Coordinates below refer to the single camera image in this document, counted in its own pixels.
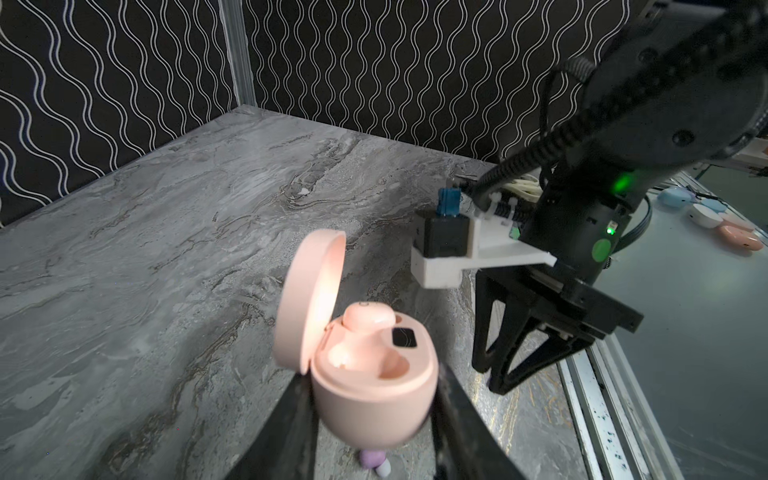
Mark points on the aluminium corner post right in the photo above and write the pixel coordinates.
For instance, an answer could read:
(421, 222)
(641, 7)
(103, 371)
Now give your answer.
(233, 22)

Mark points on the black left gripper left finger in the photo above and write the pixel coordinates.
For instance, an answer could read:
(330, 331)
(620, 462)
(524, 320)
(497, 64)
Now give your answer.
(285, 447)

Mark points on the pink earbud charging case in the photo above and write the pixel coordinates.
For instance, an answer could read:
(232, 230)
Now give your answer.
(373, 392)

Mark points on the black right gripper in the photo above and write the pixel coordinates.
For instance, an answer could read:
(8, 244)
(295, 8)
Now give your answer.
(511, 302)

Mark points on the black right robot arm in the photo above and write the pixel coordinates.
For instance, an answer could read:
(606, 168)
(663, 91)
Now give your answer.
(685, 84)

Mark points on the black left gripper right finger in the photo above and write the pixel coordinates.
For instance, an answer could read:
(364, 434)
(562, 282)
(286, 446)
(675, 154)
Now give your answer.
(464, 448)

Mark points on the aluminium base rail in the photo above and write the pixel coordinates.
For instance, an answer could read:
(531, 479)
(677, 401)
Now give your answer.
(618, 433)

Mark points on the spare earbud cases pile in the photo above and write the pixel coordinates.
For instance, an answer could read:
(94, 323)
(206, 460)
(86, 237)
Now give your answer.
(712, 215)

